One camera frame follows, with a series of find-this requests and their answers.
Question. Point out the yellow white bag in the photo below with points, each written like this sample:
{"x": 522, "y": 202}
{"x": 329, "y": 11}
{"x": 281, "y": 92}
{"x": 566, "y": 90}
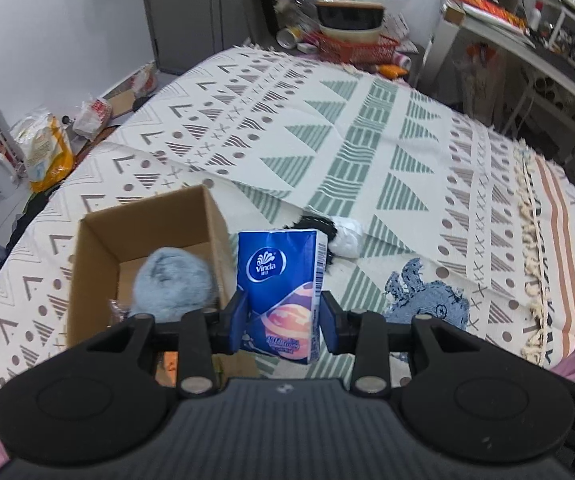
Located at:
{"x": 45, "y": 152}

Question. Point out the blue denim patch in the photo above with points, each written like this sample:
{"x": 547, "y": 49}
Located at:
{"x": 427, "y": 300}

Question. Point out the blue tissue pack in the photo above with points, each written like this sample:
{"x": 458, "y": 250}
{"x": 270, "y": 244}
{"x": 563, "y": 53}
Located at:
{"x": 277, "y": 270}

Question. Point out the black and white scrunchie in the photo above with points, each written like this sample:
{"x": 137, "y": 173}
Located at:
{"x": 342, "y": 237}

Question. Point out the red plastic basket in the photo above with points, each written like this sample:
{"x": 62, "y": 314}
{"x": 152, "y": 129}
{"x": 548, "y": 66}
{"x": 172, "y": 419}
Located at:
{"x": 362, "y": 49}

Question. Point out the patterned tasselled blanket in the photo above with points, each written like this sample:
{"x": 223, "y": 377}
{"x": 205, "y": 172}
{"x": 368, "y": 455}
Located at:
{"x": 367, "y": 135}

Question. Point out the brown cardboard box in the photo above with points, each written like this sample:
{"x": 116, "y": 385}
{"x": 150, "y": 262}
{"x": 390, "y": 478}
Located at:
{"x": 102, "y": 240}

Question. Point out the black bowl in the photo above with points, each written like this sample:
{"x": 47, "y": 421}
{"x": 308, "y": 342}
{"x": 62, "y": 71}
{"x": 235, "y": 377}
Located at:
{"x": 350, "y": 15}

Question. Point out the white bottle red cap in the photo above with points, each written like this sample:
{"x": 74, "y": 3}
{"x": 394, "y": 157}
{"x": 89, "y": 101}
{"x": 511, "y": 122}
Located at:
{"x": 535, "y": 14}

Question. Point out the red white plastic bag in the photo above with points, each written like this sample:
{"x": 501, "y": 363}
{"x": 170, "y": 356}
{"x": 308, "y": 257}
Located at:
{"x": 92, "y": 116}

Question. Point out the beige bowl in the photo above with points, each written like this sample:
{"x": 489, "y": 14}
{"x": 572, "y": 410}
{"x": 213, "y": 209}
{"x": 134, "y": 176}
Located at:
{"x": 352, "y": 35}

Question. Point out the white desk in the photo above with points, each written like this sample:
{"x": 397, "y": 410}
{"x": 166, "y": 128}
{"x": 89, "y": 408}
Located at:
{"x": 542, "y": 55}

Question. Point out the red orange packet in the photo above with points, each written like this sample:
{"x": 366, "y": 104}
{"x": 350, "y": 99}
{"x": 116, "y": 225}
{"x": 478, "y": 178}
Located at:
{"x": 487, "y": 8}

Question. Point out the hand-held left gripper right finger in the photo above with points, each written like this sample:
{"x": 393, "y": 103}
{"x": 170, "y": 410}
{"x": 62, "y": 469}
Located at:
{"x": 328, "y": 325}

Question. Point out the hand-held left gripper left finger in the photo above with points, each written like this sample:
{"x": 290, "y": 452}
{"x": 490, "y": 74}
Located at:
{"x": 237, "y": 320}

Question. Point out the grey-blue fluffy plush ball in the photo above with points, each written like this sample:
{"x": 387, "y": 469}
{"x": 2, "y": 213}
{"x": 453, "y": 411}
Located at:
{"x": 172, "y": 280}

